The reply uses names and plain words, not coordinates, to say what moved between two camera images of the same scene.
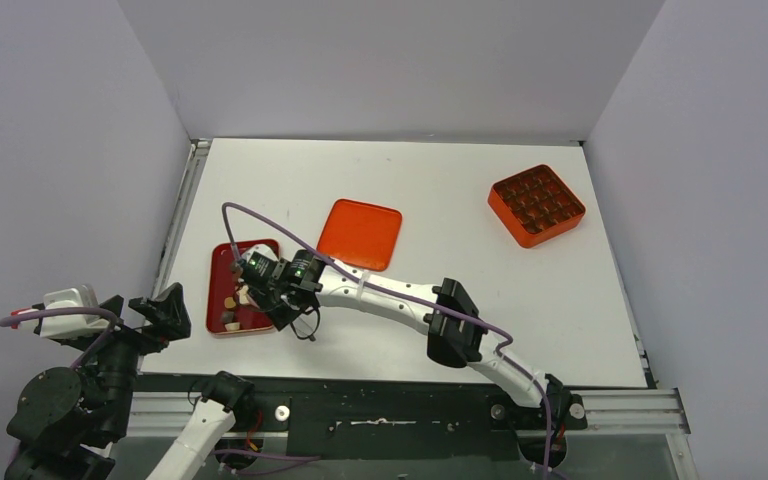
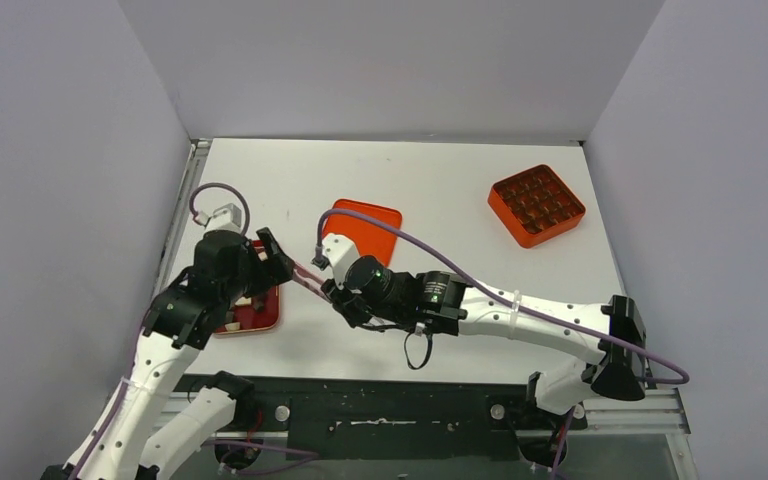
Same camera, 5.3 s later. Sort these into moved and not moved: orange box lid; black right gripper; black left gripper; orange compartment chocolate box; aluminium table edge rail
Moved: black left gripper; black right gripper
Not moved: orange compartment chocolate box; aluminium table edge rail; orange box lid
